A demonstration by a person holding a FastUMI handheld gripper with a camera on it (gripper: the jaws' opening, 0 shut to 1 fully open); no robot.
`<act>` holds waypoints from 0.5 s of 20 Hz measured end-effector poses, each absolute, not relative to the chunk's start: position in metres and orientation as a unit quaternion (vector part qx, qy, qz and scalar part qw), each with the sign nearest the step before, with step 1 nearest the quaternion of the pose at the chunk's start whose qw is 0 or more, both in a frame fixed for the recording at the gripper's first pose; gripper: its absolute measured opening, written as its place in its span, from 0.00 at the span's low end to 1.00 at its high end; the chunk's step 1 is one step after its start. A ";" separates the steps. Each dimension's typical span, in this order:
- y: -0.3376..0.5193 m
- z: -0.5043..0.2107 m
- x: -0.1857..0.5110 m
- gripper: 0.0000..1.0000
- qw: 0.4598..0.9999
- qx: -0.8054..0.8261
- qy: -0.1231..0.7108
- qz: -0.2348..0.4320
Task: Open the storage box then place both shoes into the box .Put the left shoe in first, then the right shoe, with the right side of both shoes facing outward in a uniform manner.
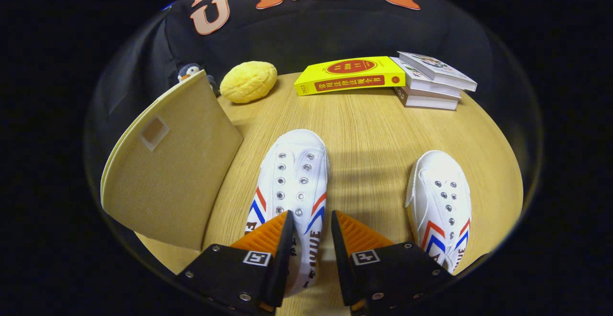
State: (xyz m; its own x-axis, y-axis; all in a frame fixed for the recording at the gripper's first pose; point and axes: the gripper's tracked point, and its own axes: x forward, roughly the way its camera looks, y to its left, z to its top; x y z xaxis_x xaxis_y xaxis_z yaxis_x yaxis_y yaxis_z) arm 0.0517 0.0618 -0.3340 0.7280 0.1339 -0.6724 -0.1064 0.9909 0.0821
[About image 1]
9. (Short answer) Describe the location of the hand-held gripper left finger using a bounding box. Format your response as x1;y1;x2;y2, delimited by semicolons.
177;211;295;314

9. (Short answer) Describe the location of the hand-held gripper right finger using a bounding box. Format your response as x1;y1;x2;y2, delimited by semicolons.
331;210;453;314

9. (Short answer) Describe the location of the white canvas shoe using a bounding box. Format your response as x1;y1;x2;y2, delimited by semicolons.
244;129;330;297
405;150;472;274

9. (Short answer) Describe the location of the beige fabric storage box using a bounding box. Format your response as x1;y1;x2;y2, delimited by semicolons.
100;69;244;252

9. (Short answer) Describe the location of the white paperback book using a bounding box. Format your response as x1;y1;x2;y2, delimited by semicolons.
394;86;459;111
389;56;463;99

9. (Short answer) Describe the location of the yellow round plush bread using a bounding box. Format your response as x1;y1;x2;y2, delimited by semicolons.
220;61;278;104

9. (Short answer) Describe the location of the yellow book with red label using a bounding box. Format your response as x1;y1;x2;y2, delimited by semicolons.
294;56;406;97

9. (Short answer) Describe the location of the penguin plush toy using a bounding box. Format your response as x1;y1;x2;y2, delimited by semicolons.
177;63;218;94

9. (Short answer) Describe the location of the white illustrated cover book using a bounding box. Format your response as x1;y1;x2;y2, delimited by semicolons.
397;51;478;92

